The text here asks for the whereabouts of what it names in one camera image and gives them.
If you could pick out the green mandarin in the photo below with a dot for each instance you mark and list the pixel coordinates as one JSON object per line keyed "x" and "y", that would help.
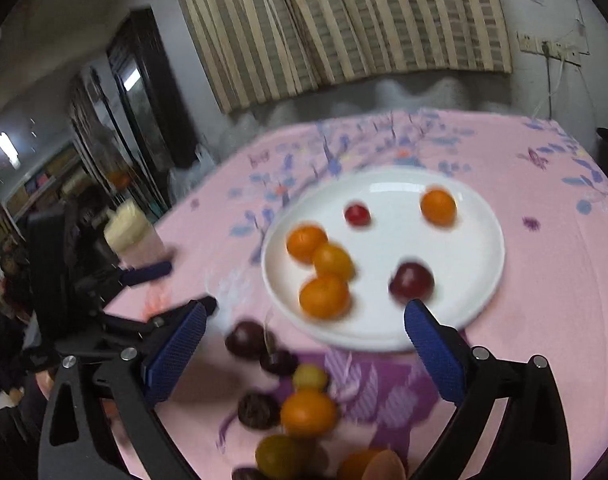
{"x": 278, "y": 455}

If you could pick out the small dark purple plum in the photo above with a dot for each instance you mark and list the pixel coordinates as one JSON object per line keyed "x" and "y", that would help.
{"x": 248, "y": 474}

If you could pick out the dark wrinkled passion fruit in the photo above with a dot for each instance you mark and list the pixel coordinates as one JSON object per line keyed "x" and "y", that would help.
{"x": 258, "y": 410}

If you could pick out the pink printed tablecloth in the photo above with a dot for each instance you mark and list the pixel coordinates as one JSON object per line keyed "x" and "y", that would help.
{"x": 534, "y": 285}

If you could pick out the white wall socket strip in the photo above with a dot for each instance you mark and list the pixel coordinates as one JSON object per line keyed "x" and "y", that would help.
{"x": 551, "y": 46}

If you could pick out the small yellow fruit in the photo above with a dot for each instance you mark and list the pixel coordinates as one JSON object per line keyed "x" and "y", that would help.
{"x": 310, "y": 377}

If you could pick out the jar with cream lid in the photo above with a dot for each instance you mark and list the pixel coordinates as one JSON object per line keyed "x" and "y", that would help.
{"x": 131, "y": 235}

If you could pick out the striped curtain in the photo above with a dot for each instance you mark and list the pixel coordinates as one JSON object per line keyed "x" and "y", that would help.
{"x": 344, "y": 25}

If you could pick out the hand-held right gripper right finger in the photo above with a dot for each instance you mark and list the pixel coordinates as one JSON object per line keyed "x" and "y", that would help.
{"x": 434, "y": 355}

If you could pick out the white round plate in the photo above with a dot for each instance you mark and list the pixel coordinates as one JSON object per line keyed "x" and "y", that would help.
{"x": 399, "y": 240}

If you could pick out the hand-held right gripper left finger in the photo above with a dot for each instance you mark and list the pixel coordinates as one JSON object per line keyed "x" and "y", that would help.
{"x": 176, "y": 350}

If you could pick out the shelves with goods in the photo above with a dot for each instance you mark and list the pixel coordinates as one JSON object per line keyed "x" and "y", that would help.
{"x": 38, "y": 185}

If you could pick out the small red plum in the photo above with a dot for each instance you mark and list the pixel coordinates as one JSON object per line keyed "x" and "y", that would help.
{"x": 357, "y": 213}

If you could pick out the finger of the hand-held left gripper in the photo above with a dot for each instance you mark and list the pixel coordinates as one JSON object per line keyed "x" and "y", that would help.
{"x": 146, "y": 273}
{"x": 148, "y": 325}

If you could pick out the person's right hand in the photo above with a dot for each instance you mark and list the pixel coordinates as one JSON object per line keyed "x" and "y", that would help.
{"x": 391, "y": 466}

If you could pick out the large dark purple plum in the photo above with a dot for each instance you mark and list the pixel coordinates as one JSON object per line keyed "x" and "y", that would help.
{"x": 410, "y": 282}

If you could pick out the ceiling tube light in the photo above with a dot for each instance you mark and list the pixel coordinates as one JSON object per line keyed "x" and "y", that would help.
{"x": 8, "y": 149}

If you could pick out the dark wooden framed door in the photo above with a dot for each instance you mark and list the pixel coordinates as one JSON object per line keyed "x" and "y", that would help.
{"x": 143, "y": 95}

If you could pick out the orange mandarin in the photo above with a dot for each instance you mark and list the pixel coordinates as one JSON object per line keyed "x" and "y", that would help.
{"x": 306, "y": 243}
{"x": 309, "y": 412}
{"x": 356, "y": 466}
{"x": 336, "y": 260}
{"x": 325, "y": 296}
{"x": 438, "y": 206}

